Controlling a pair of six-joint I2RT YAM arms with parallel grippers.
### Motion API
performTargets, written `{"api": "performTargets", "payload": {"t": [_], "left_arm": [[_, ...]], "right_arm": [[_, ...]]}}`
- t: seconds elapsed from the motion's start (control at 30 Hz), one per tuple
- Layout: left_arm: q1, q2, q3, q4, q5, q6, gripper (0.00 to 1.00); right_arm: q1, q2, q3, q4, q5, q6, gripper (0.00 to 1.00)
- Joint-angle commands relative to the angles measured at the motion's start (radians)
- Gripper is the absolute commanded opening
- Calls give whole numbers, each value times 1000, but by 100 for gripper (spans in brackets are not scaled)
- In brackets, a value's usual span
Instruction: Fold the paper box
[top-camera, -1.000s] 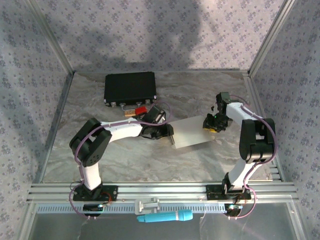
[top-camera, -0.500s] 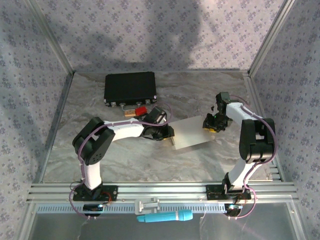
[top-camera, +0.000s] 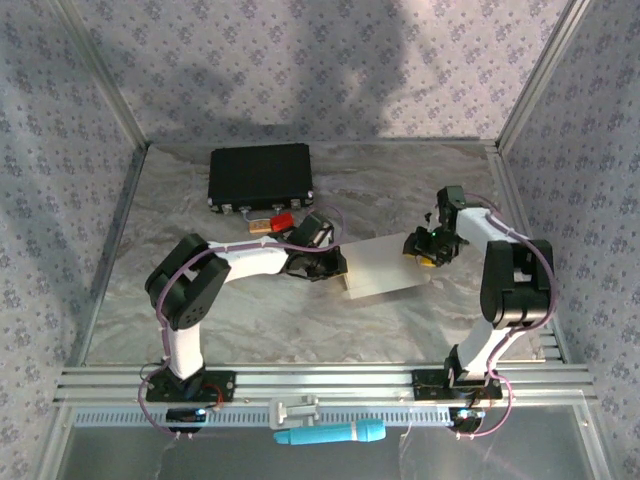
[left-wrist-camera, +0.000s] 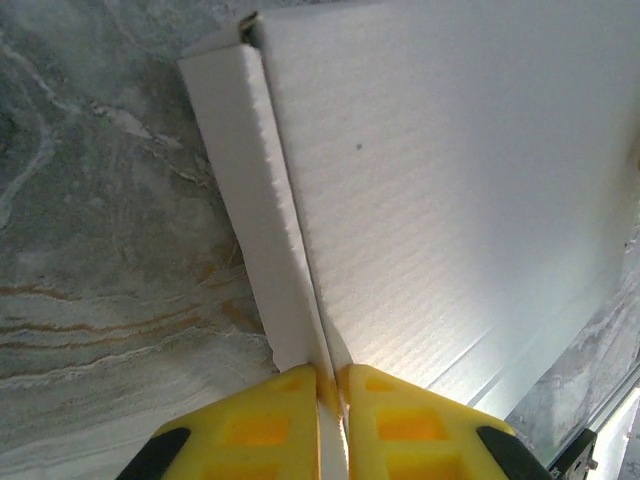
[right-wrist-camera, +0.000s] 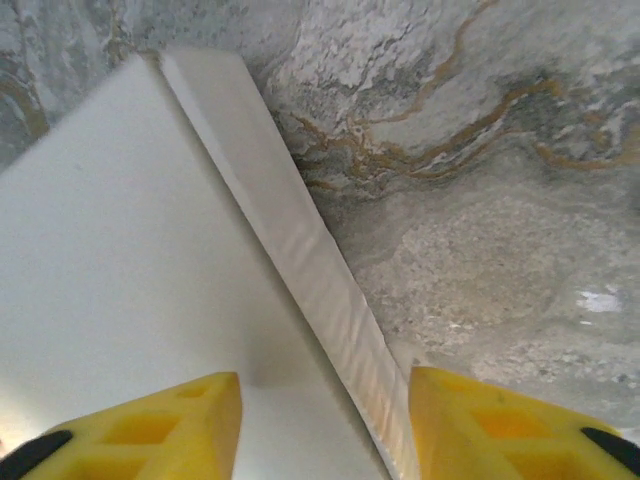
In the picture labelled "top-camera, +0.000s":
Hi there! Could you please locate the white paper box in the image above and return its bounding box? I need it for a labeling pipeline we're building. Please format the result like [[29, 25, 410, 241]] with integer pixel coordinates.
[[341, 230, 432, 301]]

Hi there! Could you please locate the black hard case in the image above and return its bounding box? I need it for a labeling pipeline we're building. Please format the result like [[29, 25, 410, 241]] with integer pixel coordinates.
[[206, 143, 315, 215]]

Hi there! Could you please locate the cyan marker pen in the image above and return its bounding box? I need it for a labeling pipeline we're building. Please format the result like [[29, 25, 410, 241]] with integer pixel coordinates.
[[273, 418, 387, 446]]

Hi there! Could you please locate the right black controller board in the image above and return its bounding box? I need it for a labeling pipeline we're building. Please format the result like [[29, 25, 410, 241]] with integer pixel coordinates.
[[448, 407, 486, 434]]

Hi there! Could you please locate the black controller board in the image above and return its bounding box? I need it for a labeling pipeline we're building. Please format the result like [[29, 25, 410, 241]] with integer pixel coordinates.
[[166, 407, 209, 434], [448, 407, 486, 434]]

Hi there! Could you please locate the left black controller board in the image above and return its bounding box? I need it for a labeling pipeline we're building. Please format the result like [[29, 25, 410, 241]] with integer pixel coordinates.
[[166, 407, 209, 434]]

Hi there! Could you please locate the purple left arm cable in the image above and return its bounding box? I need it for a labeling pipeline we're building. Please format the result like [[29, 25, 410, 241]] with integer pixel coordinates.
[[138, 202, 346, 441]]

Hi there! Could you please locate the aluminium right side rail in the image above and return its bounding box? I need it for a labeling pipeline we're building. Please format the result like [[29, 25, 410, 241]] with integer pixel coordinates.
[[487, 142, 566, 364]]

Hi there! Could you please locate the aluminium front frame rail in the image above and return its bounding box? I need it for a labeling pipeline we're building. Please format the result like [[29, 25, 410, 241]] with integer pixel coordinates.
[[52, 363, 599, 407]]

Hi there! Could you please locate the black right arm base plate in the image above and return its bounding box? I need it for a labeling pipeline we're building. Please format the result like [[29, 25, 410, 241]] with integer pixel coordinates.
[[412, 368, 504, 401]]

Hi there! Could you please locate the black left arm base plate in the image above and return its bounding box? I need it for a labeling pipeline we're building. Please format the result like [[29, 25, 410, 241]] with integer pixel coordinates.
[[145, 368, 237, 404]]

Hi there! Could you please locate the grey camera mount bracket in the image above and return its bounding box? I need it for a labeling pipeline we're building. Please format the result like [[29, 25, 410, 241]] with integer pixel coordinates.
[[268, 394, 321, 430]]

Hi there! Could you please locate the aluminium left side rail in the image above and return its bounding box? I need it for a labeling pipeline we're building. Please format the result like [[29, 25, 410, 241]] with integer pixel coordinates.
[[64, 142, 151, 369]]

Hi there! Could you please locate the aluminium right corner post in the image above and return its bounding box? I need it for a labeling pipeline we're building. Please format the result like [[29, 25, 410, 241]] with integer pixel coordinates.
[[497, 0, 594, 151]]

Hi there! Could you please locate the aluminium corner post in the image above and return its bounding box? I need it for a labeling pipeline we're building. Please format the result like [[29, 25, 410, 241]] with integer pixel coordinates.
[[49, 0, 151, 151], [497, 0, 594, 151]]

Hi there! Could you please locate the grey slotted cable duct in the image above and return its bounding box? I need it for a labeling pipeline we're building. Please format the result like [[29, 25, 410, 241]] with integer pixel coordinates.
[[72, 407, 464, 429]]

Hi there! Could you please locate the aluminium left corner post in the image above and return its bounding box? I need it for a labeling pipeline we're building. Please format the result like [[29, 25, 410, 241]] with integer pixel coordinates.
[[49, 0, 151, 151]]

